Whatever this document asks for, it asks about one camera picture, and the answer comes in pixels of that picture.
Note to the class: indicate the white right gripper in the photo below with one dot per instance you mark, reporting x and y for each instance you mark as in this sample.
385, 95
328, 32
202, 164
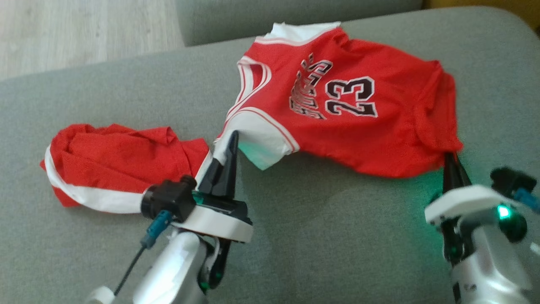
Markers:
464, 202

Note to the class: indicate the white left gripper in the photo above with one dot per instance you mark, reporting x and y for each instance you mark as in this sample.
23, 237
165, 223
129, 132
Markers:
219, 221

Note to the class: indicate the red shorts white trim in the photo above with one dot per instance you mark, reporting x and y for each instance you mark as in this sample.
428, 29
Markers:
118, 160

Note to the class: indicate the red jersey number 23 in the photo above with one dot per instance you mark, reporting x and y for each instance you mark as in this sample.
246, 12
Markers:
358, 135

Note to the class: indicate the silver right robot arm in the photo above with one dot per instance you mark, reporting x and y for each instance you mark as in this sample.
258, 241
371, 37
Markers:
493, 261

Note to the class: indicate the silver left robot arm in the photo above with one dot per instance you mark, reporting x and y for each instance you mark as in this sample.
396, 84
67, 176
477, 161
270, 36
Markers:
177, 270

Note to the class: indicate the large grey sofa seat cushion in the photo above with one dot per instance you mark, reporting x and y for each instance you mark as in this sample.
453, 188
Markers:
316, 232

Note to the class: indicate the small grey sofa cushion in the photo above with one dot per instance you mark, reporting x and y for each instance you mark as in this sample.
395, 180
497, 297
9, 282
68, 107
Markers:
253, 17

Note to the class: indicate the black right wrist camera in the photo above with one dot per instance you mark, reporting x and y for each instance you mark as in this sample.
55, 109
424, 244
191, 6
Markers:
512, 181

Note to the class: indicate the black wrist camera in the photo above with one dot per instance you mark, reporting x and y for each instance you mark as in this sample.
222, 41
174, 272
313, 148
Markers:
168, 198
512, 181

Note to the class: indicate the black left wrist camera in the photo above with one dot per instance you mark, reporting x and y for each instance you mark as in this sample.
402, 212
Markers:
168, 198

